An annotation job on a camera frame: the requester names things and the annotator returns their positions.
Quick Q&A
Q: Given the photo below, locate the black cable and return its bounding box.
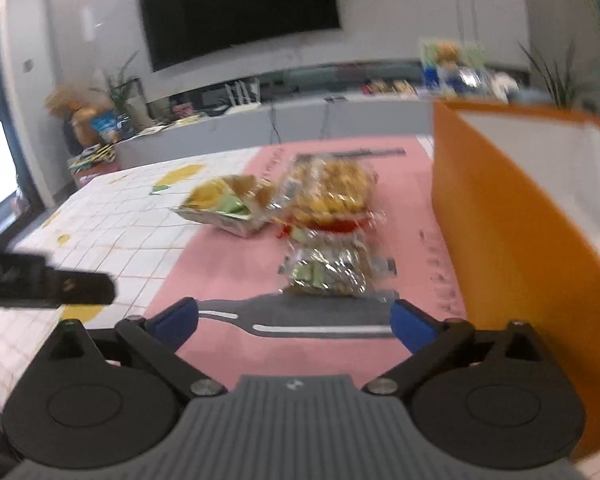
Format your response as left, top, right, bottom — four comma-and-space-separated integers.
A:
266, 96, 332, 142

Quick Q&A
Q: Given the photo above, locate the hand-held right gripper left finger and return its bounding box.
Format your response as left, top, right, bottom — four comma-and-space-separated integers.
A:
45, 297, 227, 398

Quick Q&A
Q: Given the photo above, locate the clear red label packet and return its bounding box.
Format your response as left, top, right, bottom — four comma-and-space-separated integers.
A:
277, 217, 399, 299

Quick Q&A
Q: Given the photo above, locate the white router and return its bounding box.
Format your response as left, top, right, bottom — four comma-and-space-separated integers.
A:
227, 80, 262, 114

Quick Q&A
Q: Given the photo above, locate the pink storage basket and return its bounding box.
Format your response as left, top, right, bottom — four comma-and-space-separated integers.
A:
70, 144, 117, 188

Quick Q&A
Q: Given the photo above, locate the checked lemon print tablecloth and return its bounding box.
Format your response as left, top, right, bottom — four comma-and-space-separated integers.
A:
0, 135, 436, 411

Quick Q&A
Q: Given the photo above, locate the blue snack bag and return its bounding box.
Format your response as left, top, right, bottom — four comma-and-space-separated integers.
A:
92, 112, 134, 142

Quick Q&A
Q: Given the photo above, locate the orange cardboard box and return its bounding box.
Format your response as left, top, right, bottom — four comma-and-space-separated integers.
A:
432, 101, 600, 461

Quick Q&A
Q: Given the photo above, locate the brown fluffy object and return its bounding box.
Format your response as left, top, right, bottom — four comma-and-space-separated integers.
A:
45, 86, 96, 157

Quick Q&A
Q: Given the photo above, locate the black television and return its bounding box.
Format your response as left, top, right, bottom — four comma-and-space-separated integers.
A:
136, 0, 342, 73

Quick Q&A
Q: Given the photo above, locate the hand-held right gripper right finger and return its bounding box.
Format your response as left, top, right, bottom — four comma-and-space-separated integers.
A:
362, 299, 551, 396

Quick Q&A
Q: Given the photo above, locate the pink placemat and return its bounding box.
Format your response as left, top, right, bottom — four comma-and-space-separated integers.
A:
144, 135, 469, 387

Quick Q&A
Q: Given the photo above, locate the white television console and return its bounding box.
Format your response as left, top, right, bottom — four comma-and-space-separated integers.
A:
114, 87, 437, 172

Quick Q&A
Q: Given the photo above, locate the yellow chip packet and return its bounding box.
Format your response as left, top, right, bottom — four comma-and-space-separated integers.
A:
172, 175, 277, 239

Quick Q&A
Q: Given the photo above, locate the teddy bear picture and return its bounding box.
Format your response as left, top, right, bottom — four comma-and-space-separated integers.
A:
420, 37, 487, 97

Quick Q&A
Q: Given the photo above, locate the thin-leaf potted plant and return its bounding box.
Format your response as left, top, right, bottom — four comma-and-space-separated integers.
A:
94, 52, 142, 127

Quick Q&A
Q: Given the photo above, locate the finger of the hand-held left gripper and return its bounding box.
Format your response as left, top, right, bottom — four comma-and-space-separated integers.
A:
0, 251, 117, 308

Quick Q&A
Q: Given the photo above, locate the clear yellow cracker packet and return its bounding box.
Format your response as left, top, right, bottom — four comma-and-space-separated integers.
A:
274, 155, 381, 233

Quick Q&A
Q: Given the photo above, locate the pile of snacks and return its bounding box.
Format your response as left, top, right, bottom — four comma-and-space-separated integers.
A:
364, 80, 417, 99

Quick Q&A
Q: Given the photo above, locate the long-leaf potted plant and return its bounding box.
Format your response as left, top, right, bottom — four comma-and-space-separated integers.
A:
517, 40, 597, 111

